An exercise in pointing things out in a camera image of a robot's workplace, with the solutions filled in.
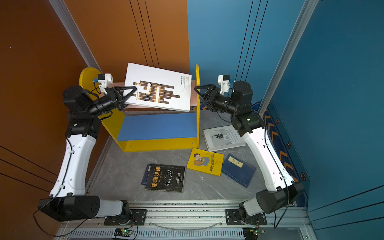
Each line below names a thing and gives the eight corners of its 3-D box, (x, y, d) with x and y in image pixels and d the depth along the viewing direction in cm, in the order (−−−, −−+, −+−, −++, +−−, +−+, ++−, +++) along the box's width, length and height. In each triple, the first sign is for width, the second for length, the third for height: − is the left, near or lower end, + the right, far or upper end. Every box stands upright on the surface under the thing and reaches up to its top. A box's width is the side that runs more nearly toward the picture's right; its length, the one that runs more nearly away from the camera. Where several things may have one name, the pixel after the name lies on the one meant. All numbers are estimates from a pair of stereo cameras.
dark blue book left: (142, 185, 86) (141, 183, 84) (148, 165, 94) (147, 163, 92) (145, 185, 86) (144, 184, 84) (151, 165, 94) (150, 163, 92)
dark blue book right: (218, 170, 91) (218, 168, 90) (228, 153, 99) (228, 152, 97) (246, 188, 85) (247, 187, 83) (255, 169, 92) (256, 167, 90)
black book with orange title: (146, 191, 83) (144, 190, 81) (151, 166, 93) (150, 164, 91) (184, 191, 83) (183, 190, 81) (185, 165, 93) (185, 164, 91)
